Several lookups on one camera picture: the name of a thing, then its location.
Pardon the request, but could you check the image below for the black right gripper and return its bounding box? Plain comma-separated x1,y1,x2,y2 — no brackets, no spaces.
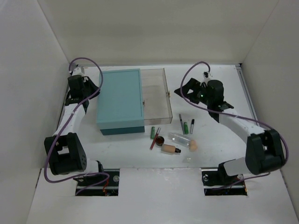
174,78,212,106

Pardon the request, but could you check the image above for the clear plastic bottle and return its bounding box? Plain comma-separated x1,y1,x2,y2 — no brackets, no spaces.
168,133,191,147

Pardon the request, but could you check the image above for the beige foundation bottle black cap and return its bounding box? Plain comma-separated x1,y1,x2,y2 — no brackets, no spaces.
161,144,181,154

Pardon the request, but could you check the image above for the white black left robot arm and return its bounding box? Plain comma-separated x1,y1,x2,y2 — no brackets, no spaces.
44,75,105,186

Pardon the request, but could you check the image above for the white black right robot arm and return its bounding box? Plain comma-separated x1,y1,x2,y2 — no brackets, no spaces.
174,78,286,185

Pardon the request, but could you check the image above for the teal makeup box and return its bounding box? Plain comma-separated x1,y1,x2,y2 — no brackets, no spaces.
96,69,145,135

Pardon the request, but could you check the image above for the beige makeup sponge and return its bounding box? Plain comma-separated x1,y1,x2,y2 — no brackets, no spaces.
189,140,198,152

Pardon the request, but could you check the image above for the red makeup pencil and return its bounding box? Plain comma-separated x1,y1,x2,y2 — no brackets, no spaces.
150,127,161,150

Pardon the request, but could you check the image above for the black silver mascara pen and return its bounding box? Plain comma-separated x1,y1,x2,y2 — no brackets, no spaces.
189,119,195,134

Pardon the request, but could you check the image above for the grey eyeliner pencil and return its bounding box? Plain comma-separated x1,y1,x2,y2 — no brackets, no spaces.
179,114,185,134

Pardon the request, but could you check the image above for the green tube right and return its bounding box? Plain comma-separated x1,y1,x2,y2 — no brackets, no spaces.
184,122,189,134

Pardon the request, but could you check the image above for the green tube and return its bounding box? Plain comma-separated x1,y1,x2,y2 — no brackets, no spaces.
150,126,156,139
184,122,189,134

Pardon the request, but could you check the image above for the clear acrylic drawer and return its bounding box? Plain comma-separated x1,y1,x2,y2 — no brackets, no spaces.
141,68,173,126

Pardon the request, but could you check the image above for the green tube left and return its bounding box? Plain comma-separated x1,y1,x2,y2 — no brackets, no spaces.
150,126,156,139

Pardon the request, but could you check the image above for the brown round jar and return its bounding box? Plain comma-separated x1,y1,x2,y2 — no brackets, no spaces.
156,136,164,147

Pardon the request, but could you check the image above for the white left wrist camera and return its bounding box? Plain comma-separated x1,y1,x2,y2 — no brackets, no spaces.
70,66,85,76

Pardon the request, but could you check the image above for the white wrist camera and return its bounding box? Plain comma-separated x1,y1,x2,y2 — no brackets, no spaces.
70,66,85,76
203,71,213,84

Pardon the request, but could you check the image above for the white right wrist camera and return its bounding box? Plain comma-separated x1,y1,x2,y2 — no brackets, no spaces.
203,71,213,84

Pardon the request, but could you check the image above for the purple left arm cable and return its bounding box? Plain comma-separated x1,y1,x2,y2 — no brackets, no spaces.
43,57,110,196

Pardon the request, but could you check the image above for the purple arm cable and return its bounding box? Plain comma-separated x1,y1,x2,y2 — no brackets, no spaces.
181,61,289,189
43,57,110,196

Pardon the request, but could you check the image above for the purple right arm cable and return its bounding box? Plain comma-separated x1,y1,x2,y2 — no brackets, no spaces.
181,61,289,189

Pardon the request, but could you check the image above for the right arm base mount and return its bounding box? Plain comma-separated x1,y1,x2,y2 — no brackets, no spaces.
201,168,247,196

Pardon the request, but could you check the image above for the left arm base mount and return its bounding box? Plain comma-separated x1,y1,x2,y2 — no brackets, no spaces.
74,169,120,196

